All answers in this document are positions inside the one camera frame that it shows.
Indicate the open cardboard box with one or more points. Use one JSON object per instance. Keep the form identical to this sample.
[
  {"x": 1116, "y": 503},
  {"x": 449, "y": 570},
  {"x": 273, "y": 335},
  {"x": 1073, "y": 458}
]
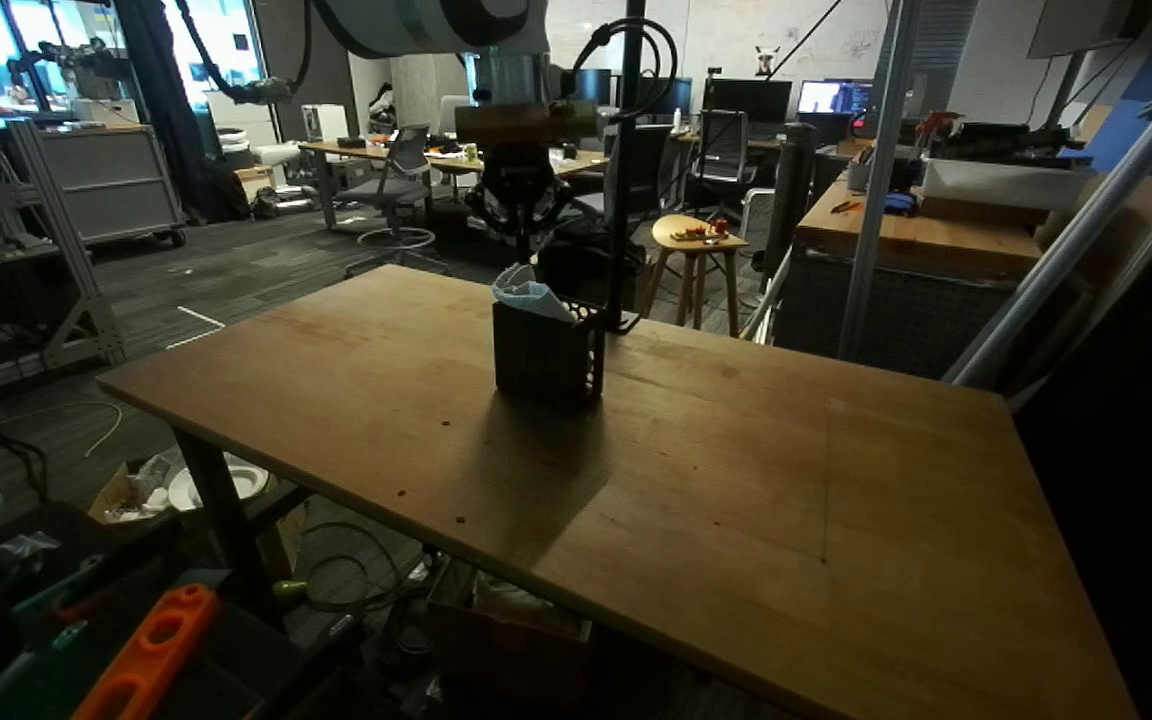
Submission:
[{"x": 156, "y": 492}]

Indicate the wooden workbench with drawers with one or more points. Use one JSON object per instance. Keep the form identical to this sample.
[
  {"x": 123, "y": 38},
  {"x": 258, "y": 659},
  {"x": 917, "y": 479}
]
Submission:
[{"x": 917, "y": 266}]

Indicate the white towel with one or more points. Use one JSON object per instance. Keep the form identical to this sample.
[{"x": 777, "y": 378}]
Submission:
[{"x": 535, "y": 295}]

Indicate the orange plastic holder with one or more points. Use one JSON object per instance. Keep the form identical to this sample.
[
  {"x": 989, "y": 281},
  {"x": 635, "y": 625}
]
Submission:
[{"x": 151, "y": 653}]

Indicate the diagonal aluminium bar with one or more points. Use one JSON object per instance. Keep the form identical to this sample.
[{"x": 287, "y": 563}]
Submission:
[{"x": 1083, "y": 213}]

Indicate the brown cardboard box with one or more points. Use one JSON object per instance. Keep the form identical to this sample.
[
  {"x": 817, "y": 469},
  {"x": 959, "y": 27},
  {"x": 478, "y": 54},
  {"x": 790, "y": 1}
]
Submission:
[{"x": 510, "y": 642}]

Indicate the lit computer monitor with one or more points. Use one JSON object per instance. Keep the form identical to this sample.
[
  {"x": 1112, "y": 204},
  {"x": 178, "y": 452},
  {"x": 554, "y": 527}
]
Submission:
[{"x": 837, "y": 96}]

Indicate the grey metal rack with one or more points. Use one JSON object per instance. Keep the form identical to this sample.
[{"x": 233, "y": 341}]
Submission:
[{"x": 19, "y": 266}]

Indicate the black office chair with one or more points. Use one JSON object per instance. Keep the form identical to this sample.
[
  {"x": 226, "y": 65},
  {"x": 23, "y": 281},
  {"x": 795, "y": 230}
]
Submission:
[{"x": 721, "y": 147}]

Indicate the black perforated basket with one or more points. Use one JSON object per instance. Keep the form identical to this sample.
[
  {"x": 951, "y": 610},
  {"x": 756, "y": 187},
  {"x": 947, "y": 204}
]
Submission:
[{"x": 550, "y": 361}]

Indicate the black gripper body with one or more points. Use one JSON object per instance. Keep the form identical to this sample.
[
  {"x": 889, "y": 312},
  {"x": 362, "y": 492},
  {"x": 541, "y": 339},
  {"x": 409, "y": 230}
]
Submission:
[{"x": 516, "y": 183}]

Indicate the black table leg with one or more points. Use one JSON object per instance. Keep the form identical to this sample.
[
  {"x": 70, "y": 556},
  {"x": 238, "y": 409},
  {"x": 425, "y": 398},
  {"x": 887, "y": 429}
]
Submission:
[{"x": 223, "y": 520}]

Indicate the vertical aluminium post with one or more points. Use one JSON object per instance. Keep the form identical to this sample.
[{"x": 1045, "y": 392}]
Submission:
[{"x": 876, "y": 174}]

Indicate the grey drawer cart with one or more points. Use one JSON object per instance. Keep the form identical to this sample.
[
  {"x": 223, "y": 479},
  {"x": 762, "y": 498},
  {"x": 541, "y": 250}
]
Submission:
[{"x": 100, "y": 183}]

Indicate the black vertical pole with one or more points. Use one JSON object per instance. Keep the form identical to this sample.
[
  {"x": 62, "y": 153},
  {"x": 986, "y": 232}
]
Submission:
[{"x": 623, "y": 200}]

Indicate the dark computer monitor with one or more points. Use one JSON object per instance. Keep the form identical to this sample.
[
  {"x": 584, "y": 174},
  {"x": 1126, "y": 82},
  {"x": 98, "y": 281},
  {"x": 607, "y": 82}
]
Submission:
[{"x": 747, "y": 100}]

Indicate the round wooden stool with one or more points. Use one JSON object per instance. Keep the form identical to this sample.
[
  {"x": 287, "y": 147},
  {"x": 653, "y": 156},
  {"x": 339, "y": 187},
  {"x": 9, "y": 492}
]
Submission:
[{"x": 696, "y": 241}]

